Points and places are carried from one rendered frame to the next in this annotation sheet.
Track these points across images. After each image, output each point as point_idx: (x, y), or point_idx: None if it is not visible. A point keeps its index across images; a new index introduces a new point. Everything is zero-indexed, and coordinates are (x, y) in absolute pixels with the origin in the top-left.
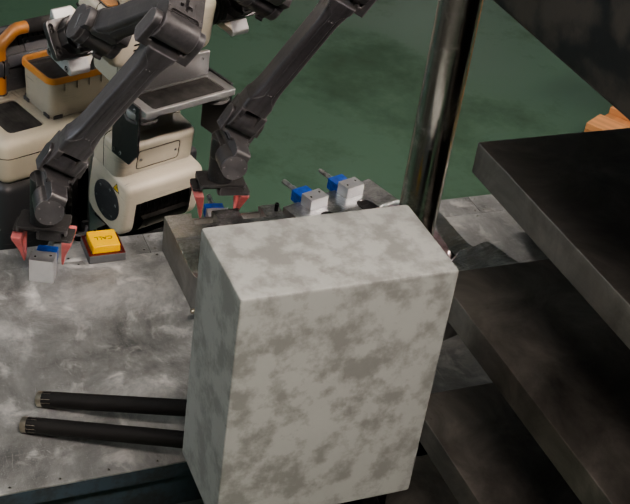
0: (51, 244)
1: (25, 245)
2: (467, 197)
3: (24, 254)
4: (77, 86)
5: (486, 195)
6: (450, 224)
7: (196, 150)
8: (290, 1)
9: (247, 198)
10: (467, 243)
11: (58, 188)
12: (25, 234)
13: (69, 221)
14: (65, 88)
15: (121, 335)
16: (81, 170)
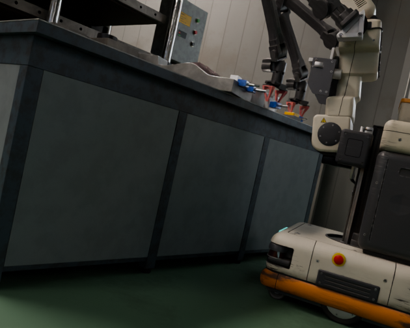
0: (302, 118)
1: (302, 113)
2: (181, 75)
3: (299, 114)
4: (398, 111)
5: (172, 71)
6: (178, 64)
7: (343, 130)
8: (309, 1)
9: (262, 86)
10: (166, 65)
11: (291, 78)
12: (304, 110)
13: (292, 97)
14: (397, 112)
15: None
16: (293, 73)
